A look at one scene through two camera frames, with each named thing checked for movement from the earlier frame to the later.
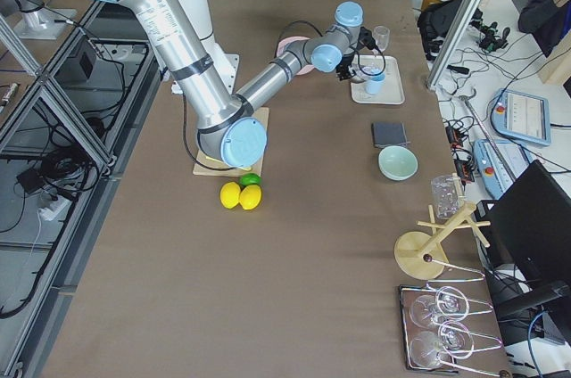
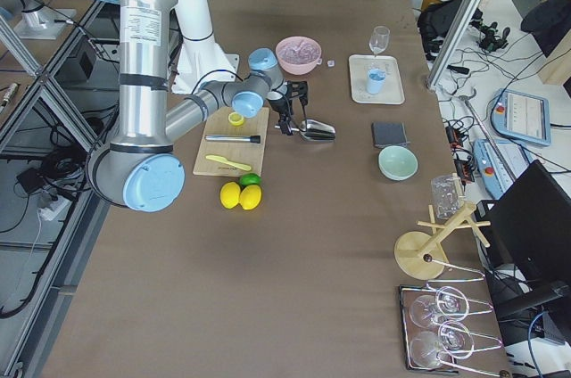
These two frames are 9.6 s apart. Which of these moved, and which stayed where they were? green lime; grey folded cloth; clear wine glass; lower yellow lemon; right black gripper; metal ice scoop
Moved: metal ice scoop; right black gripper
Stayed: lower yellow lemon; green lime; grey folded cloth; clear wine glass
